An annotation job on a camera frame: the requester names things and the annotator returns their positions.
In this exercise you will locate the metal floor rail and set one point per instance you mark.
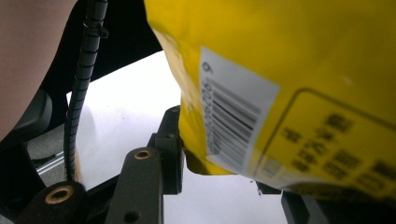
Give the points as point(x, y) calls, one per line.
point(49, 165)

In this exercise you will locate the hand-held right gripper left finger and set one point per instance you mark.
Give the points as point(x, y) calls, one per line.
point(171, 155)

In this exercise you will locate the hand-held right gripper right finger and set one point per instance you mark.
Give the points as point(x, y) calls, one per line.
point(311, 211)

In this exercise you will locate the yellow spouted sauce pouch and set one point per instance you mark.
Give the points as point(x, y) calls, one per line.
point(280, 46)

